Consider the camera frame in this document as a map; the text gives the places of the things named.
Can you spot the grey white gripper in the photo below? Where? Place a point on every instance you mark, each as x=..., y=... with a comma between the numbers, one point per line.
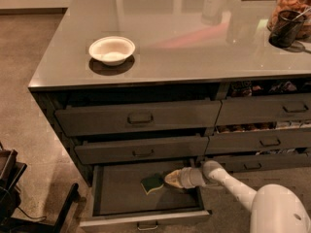
x=187, y=178

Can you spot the green yellow sponge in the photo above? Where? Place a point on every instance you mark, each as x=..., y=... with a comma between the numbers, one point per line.
x=152, y=183

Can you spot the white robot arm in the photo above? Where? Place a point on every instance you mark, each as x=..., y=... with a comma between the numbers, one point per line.
x=274, y=208

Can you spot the open bottom left drawer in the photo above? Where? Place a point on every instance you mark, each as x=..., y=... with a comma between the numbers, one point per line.
x=119, y=201

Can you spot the bottom right grey drawer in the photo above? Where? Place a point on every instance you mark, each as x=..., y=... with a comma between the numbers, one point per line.
x=264, y=162

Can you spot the grey drawer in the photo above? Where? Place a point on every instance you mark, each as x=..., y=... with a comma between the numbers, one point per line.
x=259, y=140
x=101, y=120
x=285, y=107
x=142, y=149
x=264, y=162

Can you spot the middle right grey drawer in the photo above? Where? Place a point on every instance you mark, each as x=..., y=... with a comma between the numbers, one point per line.
x=259, y=140

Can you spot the top left grey drawer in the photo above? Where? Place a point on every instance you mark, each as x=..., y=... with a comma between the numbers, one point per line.
x=101, y=120

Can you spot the middle left grey drawer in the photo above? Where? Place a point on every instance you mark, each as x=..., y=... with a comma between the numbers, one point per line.
x=142, y=149

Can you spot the top right grey drawer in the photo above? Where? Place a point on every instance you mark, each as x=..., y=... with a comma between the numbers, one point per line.
x=285, y=107

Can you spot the grey kitchen island cabinet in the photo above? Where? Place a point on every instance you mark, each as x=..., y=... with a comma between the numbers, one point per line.
x=184, y=50

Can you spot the white paper bowl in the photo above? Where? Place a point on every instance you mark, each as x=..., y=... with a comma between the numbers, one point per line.
x=111, y=51

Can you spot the black mesh cup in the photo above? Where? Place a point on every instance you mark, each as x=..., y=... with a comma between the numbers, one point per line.
x=286, y=28

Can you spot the glass jar of nuts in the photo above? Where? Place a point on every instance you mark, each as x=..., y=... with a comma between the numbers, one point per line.
x=301, y=6

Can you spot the black chair frame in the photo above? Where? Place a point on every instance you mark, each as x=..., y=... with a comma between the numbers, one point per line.
x=13, y=219

